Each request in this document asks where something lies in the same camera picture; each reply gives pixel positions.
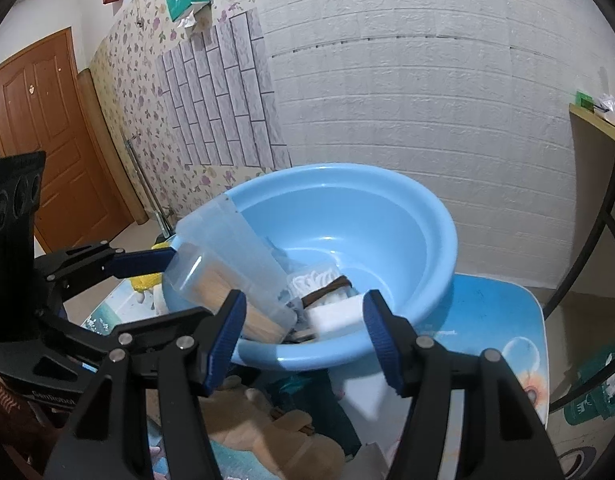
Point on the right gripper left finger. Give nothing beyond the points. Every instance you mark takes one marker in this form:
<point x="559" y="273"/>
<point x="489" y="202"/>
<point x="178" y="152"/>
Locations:
<point x="152" y="399"/>

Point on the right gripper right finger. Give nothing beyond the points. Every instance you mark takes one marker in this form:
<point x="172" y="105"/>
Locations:
<point x="501" y="435"/>

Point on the beige plush toy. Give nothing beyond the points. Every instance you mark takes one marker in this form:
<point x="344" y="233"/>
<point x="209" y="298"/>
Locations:
<point x="241" y="418"/>

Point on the clear box of toothpicks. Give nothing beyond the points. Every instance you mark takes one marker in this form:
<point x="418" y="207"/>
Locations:
<point x="227" y="294"/>

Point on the dark teal packet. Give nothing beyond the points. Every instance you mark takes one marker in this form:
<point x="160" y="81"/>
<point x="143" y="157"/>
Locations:
<point x="312" y="393"/>

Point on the bag of cotton swabs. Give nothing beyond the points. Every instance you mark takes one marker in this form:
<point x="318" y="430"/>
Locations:
<point x="319" y="284"/>

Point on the clear plastic lid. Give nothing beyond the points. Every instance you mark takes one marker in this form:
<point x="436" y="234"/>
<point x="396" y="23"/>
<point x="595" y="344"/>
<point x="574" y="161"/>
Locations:
<point x="218" y="251"/>

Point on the white tissue pack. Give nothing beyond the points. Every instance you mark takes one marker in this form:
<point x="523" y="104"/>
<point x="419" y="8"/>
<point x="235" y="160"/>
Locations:
<point x="336" y="319"/>

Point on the green trash bag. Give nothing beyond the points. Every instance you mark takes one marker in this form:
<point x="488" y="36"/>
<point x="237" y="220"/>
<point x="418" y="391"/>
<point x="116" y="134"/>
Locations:
<point x="598" y="402"/>

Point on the yellow side table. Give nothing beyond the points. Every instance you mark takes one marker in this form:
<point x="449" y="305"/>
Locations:
<point x="580" y="292"/>

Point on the blue plastic basin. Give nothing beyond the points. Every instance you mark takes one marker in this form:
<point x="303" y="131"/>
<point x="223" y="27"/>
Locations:
<point x="383" y="230"/>

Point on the brown wooden door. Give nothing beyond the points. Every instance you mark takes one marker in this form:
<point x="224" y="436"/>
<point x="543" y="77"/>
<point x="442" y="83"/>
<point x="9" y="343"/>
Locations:
<point x="85" y="193"/>

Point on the green small box on table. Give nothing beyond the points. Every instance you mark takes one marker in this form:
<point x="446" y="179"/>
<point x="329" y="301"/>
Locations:
<point x="585" y="101"/>

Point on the dustpan with handle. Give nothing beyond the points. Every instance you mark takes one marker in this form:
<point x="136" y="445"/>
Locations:
<point x="161" y="214"/>

